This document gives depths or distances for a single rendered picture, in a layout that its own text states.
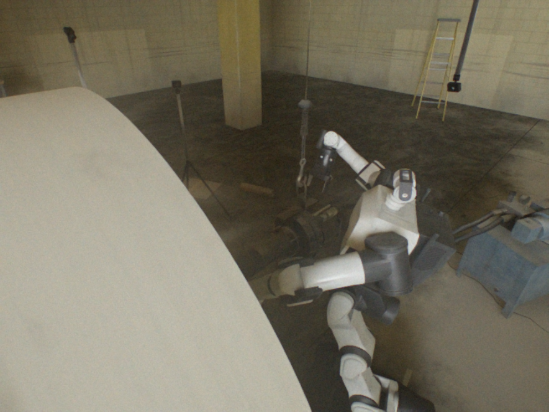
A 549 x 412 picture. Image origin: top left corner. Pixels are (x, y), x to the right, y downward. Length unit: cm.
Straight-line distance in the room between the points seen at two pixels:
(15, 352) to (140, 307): 14
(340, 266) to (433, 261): 35
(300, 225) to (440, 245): 70
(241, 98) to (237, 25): 113
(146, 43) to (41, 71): 255
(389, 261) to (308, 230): 72
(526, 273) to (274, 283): 209
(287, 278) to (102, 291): 55
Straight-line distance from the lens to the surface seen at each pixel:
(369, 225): 102
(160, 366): 51
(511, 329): 294
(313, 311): 254
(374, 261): 91
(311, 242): 159
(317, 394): 197
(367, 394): 181
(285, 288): 93
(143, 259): 53
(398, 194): 104
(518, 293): 285
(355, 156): 160
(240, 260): 145
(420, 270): 116
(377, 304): 131
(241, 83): 588
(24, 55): 902
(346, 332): 149
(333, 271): 89
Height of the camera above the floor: 193
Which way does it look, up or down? 32 degrees down
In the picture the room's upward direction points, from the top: straight up
